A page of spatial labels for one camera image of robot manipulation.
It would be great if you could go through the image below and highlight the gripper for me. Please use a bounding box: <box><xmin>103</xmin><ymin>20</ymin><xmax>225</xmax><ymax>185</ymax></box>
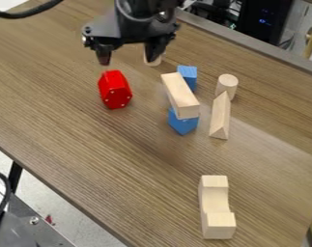
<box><xmin>80</xmin><ymin>9</ymin><xmax>182</xmax><ymax>67</ymax></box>

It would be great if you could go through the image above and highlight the small white block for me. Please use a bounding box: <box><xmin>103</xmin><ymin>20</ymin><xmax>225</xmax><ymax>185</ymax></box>
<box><xmin>142</xmin><ymin>53</ymin><xmax>165</xmax><ymax>68</ymax></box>

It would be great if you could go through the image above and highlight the red hexagon block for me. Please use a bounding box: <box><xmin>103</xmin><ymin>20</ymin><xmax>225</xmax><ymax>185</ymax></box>
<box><xmin>96</xmin><ymin>69</ymin><xmax>135</xmax><ymax>111</ymax></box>

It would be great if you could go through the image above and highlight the blue rectangular block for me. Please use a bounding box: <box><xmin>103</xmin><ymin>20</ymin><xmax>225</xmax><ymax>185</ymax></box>
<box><xmin>176</xmin><ymin>65</ymin><xmax>200</xmax><ymax>93</ymax></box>

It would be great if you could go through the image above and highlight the long wooden block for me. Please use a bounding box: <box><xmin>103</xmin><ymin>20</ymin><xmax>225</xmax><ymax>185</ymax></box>
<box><xmin>159</xmin><ymin>71</ymin><xmax>203</xmax><ymax>121</ymax></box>

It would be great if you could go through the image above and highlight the blue pentagon block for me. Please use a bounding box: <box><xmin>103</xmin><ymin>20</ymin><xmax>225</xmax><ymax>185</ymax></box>
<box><xmin>167</xmin><ymin>107</ymin><xmax>201</xmax><ymax>137</ymax></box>

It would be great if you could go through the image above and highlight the wooden cylinder block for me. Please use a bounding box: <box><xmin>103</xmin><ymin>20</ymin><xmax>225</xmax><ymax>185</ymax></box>
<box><xmin>213</xmin><ymin>73</ymin><xmax>241</xmax><ymax>101</ymax></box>

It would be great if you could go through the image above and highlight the wooden triangular prism block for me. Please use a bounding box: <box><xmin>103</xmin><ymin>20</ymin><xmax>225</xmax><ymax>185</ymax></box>
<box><xmin>207</xmin><ymin>90</ymin><xmax>232</xmax><ymax>141</ymax></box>

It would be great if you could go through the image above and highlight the wooden arch block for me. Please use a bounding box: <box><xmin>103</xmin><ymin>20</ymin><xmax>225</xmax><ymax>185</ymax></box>
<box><xmin>196</xmin><ymin>175</ymin><xmax>239</xmax><ymax>240</ymax></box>

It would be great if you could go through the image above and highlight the black computer tower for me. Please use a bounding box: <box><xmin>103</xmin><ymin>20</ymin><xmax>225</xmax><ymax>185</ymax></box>
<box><xmin>237</xmin><ymin>0</ymin><xmax>296</xmax><ymax>46</ymax></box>

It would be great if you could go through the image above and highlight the black cable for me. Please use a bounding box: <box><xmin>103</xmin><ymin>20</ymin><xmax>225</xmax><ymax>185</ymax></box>
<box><xmin>0</xmin><ymin>0</ymin><xmax>66</xmax><ymax>20</ymax></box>

